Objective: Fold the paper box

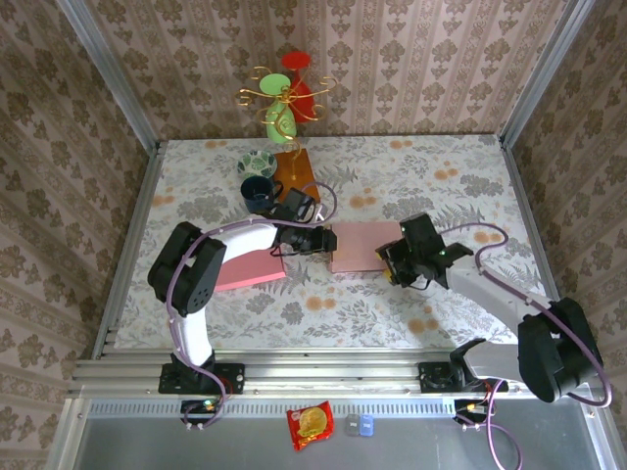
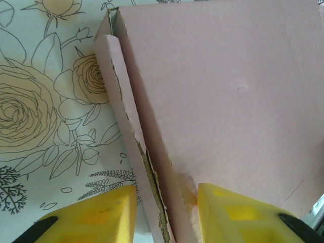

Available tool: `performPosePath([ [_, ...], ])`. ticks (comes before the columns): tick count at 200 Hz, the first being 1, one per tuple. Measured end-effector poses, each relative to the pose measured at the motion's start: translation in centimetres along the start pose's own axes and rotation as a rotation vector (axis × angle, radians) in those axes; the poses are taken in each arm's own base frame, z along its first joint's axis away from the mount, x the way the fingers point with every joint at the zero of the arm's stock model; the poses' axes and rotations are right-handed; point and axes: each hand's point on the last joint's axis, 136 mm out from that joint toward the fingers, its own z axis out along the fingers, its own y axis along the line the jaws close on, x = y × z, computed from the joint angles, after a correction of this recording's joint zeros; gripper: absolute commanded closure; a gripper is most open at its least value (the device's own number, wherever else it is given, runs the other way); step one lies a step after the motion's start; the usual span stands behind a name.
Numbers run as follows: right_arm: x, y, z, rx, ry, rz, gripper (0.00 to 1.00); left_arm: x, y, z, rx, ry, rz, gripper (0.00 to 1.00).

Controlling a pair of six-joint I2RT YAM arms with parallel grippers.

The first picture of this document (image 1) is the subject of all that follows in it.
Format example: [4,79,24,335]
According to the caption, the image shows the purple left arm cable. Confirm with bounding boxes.
[165,180,339,432]

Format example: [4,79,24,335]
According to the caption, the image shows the red snack packet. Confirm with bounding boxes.
[286,399,335,452]

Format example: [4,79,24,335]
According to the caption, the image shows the small right circuit board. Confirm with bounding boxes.
[453,399,491,425]

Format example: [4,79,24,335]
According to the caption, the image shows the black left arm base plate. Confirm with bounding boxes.
[157,361,246,396]

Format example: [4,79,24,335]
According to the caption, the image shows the pink paper box white inside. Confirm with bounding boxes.
[213,247,288,294]
[328,220,408,274]

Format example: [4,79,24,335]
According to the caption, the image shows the grey metal shelf plate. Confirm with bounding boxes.
[72,397,611,470]

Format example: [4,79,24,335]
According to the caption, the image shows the small circuit board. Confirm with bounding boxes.
[453,399,491,425]
[180,399,221,425]

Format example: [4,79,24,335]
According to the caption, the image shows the red plastic goblet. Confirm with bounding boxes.
[280,51,314,123]

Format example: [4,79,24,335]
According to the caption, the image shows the leaf pattern bowl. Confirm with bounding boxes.
[237,150,276,180]

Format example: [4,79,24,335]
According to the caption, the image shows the floral table mat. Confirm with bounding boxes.
[115,135,562,350]

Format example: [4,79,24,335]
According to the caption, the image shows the small left circuit board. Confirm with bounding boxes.
[180,399,221,425]

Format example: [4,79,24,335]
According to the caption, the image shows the aluminium extrusion frame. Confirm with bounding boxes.
[46,0,619,470]

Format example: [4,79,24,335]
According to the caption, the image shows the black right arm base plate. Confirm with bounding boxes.
[418,360,509,395]

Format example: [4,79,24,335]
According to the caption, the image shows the dark blue mug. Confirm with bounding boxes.
[239,175,285,215]

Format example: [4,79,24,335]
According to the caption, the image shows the gold wire stand wooden base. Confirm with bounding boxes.
[233,66,339,212]

